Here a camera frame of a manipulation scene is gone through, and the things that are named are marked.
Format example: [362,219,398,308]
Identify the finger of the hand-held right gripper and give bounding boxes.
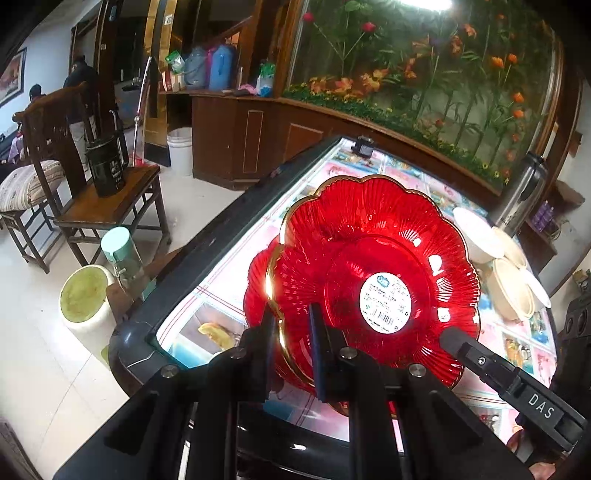
[438,328,523,403]

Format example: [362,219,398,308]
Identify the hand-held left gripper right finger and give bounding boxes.
[307,303,533,480]

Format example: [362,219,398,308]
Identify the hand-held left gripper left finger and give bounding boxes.
[53,305,279,480]

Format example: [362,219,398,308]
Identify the person's right hand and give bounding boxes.
[505,427,568,480]

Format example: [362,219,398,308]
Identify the white disposable bowl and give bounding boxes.
[490,226,530,271]
[486,257,536,320]
[521,268,553,311]

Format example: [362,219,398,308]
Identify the red and white cup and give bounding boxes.
[453,207,507,265]

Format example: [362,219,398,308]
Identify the purple bottles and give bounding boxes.
[531,201,555,233]

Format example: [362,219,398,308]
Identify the stainless steel thermos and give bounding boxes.
[488,151,549,237]

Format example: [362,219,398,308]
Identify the mint green bottle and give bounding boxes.
[100,226,145,283]

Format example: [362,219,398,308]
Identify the cardboard box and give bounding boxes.
[554,179,586,208]

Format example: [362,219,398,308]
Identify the white bin green liner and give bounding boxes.
[59,265,117,371]

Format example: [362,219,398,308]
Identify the wooden chair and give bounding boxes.
[22,82,172,267]

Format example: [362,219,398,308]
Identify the wooden cabinet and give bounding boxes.
[190,91,509,197]

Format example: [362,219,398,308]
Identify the white plastic bucket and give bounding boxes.
[167,127,193,177]

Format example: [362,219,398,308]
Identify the black jug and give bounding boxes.
[85,111,131,198]

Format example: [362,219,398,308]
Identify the blue plastic jug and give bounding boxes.
[209,44,238,91]

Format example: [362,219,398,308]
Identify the grey-blue bag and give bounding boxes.
[184,46,209,90]

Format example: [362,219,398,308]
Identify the striped cushion chair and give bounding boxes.
[0,159,66,274]

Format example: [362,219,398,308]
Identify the framed wall picture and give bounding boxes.
[0,47,27,108]

